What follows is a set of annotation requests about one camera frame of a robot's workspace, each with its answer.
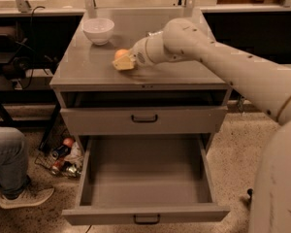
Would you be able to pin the white sneaker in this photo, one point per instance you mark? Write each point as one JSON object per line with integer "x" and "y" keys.
{"x": 29, "y": 197}

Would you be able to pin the black drawer handle upper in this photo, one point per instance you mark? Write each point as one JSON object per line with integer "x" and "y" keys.
{"x": 144, "y": 119}

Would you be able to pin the black drawer handle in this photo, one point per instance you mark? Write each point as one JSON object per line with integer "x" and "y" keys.
{"x": 146, "y": 220}
{"x": 144, "y": 119}

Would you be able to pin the crushed silver blue can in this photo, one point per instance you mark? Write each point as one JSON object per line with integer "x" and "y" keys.
{"x": 154, "y": 33}

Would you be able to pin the black drawer handle lower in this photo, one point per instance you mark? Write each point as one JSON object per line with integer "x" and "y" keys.
{"x": 146, "y": 220}

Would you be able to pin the orange fruit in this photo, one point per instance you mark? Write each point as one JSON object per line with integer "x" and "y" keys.
{"x": 120, "y": 53}

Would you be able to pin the white ceramic bowl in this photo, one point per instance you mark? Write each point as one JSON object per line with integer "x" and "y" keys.
{"x": 98, "y": 30}

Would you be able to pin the person leg in jeans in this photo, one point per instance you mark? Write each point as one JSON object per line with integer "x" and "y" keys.
{"x": 13, "y": 162}

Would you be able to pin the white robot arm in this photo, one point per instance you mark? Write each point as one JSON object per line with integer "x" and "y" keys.
{"x": 265, "y": 84}

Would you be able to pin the grey drawer cabinet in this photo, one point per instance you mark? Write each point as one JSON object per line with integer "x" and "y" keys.
{"x": 86, "y": 77}

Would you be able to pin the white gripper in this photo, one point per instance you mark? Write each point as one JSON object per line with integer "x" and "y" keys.
{"x": 139, "y": 55}

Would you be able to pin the wire basket of cans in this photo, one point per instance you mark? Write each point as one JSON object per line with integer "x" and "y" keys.
{"x": 63, "y": 161}

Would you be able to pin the open grey drawer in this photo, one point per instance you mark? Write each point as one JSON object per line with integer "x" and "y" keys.
{"x": 166, "y": 175}

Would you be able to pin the closed grey upper drawer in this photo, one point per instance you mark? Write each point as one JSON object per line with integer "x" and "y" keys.
{"x": 117, "y": 121}

